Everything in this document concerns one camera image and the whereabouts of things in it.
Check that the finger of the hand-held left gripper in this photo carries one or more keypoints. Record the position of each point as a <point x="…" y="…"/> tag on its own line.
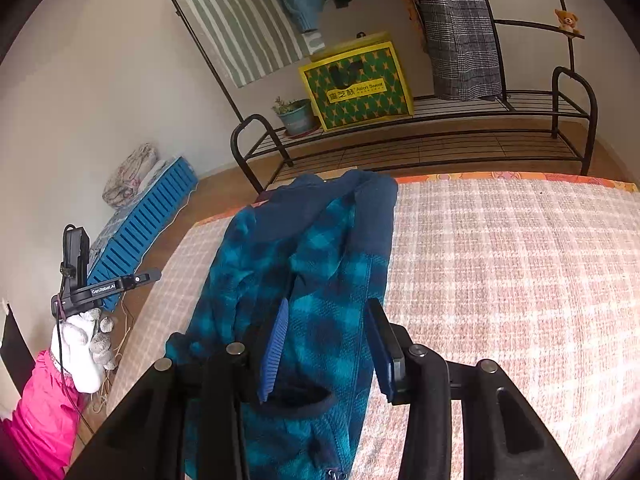
<point x="145" y="276"/>

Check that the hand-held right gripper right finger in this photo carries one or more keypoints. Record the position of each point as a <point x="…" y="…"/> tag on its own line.
<point x="380" y="355"/>

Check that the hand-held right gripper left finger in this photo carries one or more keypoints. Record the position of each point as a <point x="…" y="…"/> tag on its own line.
<point x="274" y="350"/>

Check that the blue plaid fleece jacket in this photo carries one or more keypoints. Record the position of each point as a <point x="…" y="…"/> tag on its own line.
<point x="330" y="280"/>

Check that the person's left forearm pink sleeve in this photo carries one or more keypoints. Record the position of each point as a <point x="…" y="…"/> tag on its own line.
<point x="40" y="420"/>

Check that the black metal clothes rack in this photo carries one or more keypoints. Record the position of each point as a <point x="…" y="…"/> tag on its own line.
<point x="555" y="110"/>

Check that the person's left hand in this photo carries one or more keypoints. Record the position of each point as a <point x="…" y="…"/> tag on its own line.
<point x="75" y="355"/>

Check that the blue patterned thin mat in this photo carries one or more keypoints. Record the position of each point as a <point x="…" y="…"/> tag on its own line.
<point x="112" y="232"/>

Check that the blue slatted crate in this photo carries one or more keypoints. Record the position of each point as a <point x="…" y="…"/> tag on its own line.
<point x="150" y="210"/>

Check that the floral fabric bundle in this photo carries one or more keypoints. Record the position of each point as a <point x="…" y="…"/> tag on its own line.
<point x="127" y="175"/>

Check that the white folded cloth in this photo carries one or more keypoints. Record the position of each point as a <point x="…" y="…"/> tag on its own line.
<point x="155" y="172"/>

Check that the black flat panel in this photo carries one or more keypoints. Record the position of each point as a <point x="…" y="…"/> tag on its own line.
<point x="15" y="355"/>

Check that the bed with checked sheet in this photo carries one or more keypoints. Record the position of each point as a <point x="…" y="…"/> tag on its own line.
<point x="500" y="285"/>

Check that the potted plant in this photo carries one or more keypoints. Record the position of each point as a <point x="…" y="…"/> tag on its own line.
<point x="297" y="120"/>

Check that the white grey striped cloth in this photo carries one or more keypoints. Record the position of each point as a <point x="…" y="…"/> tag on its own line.
<point x="240" y="35"/>

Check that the green yellow patterned box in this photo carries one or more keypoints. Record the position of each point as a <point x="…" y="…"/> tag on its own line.
<point x="360" y="90"/>

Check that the grey plaid coat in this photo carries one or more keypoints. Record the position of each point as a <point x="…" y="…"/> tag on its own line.
<point x="455" y="35"/>

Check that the small teddy bear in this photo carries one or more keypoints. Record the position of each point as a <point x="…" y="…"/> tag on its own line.
<point x="566" y="21"/>

